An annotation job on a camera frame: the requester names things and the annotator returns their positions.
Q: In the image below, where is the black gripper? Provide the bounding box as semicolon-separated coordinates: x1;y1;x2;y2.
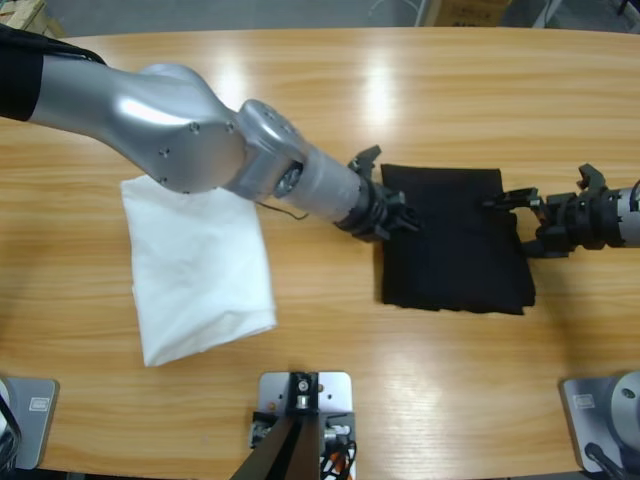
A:
333;180;422;245
480;185;627;260

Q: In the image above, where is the black polo shirt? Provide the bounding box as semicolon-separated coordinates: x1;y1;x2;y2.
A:
375;163;537;317

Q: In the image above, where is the white garment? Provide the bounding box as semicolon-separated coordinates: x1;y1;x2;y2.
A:
119;174;279;369

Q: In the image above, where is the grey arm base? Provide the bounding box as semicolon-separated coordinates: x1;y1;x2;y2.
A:
558;369;640;474
0;377;60;471

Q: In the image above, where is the grey metal leg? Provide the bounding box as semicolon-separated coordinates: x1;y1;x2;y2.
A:
529;0;564;29

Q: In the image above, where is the brown cardboard box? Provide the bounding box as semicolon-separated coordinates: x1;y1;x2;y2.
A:
429;0;511;26

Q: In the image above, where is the wooden pallet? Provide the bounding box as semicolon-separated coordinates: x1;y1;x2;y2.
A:
0;0;66;39

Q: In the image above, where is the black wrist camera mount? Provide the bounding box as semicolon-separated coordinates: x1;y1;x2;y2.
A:
346;144;384;177
576;162;609;194

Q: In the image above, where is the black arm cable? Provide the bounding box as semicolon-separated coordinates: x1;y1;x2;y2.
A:
257;199;310;222

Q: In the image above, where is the white mount block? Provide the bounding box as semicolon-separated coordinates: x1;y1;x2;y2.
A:
249;370;357;480

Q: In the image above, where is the white wire frame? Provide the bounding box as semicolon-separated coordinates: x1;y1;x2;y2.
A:
368;0;426;26

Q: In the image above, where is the black base cable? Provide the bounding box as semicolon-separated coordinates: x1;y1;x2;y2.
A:
0;432;22;471
583;442;624;474

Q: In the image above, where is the orange black cable bundle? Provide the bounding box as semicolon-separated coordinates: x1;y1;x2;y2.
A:
319;439;357;480

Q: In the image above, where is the dark camera post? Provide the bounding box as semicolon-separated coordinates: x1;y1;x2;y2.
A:
232;372;321;480

